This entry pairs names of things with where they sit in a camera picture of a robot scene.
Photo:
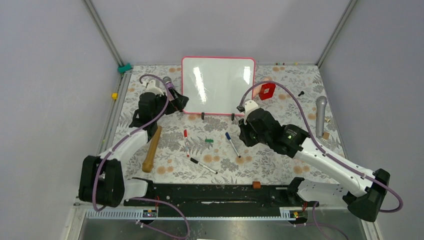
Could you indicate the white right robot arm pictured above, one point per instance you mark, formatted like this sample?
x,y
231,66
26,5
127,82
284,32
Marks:
x,y
360,189

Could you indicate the small wooden cube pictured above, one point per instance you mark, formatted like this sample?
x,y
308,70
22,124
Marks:
x,y
326,135

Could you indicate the purple glitter toy microphone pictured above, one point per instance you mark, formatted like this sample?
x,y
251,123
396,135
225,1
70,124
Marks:
x,y
168,83

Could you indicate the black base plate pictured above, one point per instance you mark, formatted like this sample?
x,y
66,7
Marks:
x,y
221,199

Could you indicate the teal corner clamp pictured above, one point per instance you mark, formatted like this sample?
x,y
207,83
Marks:
x,y
124,68

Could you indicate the wooden pestle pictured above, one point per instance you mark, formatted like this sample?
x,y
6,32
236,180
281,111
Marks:
x,y
148,163

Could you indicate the red hollow block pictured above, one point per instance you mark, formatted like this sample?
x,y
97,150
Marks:
x,y
266,91

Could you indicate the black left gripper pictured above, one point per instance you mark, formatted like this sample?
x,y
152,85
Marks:
x,y
173,106

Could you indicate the black capped marker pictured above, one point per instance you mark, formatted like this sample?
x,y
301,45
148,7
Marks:
x,y
203,166

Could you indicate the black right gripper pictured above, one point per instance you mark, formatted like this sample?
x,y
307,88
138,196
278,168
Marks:
x,y
244,128

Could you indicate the silver toy microphone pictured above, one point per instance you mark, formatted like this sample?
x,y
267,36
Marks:
x,y
321,103

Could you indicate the yellow small cube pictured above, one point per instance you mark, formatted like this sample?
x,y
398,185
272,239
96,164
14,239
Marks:
x,y
114,96

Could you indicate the floral patterned mat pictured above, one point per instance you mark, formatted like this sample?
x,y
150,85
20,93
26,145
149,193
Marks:
x,y
258,163

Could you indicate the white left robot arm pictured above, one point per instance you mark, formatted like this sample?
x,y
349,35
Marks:
x,y
102,180

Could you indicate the white slotted cable duct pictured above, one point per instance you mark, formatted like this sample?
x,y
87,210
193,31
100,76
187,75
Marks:
x,y
150,214

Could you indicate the brown small cube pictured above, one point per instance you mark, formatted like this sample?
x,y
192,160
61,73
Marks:
x,y
256,184

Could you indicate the blue capped marker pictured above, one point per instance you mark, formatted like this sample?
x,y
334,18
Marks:
x,y
232,144

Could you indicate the pink framed whiteboard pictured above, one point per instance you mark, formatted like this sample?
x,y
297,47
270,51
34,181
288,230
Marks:
x,y
215,85

